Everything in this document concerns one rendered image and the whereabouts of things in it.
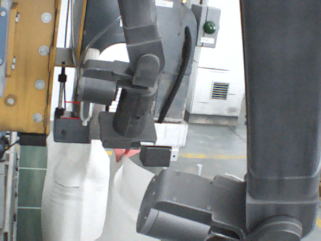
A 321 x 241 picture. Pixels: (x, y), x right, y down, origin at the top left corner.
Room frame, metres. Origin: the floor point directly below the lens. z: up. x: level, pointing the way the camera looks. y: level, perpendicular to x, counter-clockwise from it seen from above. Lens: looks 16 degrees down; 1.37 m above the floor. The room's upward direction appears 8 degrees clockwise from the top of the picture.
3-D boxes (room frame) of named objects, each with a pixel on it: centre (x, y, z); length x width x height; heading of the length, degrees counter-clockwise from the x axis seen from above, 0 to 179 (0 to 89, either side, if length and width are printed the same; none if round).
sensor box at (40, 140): (0.95, 0.27, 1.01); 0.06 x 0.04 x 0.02; 108
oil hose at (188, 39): (1.01, -0.01, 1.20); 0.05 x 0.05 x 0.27; 18
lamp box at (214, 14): (1.06, -0.06, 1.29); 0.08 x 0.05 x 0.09; 18
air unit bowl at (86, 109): (0.92, 0.16, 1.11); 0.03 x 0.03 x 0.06
